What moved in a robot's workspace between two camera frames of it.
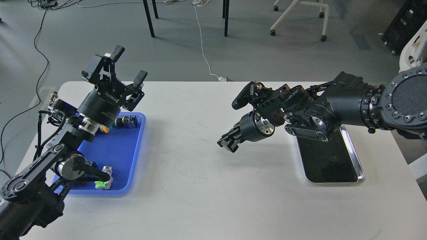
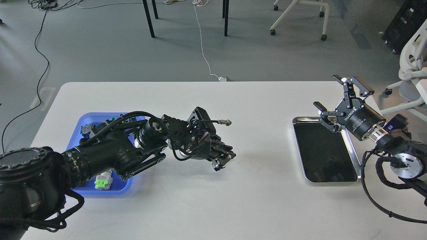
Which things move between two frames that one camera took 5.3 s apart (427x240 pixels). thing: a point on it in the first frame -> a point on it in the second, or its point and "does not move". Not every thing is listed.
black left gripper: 103,104 -> 206,148
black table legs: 225,14 does not move
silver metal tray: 335,161 does not move
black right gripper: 254,126 -> 359,119
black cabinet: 411,14 does not move
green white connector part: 105,185 does not move
